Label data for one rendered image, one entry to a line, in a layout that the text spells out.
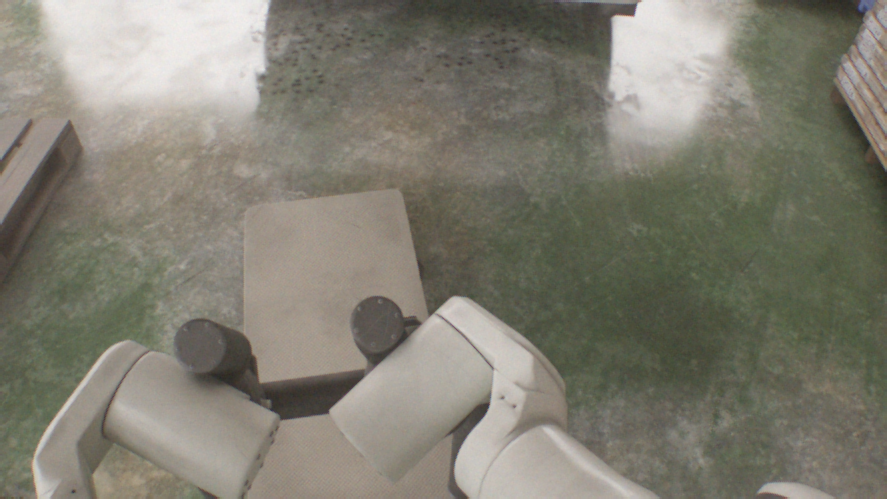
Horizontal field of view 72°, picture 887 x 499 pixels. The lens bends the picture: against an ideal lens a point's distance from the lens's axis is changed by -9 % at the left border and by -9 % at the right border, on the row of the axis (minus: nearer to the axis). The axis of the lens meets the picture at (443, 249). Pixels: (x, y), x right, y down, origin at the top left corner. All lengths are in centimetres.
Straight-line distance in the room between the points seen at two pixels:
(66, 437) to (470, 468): 24
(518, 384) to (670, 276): 147
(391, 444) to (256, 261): 114
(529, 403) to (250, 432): 17
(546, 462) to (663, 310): 142
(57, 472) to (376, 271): 112
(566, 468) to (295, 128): 191
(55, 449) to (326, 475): 85
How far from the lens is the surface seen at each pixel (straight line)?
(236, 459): 43
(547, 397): 39
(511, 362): 39
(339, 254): 150
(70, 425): 44
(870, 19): 262
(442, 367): 42
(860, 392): 185
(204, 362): 43
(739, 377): 171
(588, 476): 35
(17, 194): 208
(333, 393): 66
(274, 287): 147
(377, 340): 42
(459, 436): 79
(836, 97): 275
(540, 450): 36
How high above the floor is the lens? 134
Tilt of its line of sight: 49 degrees down
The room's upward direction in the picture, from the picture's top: 2 degrees clockwise
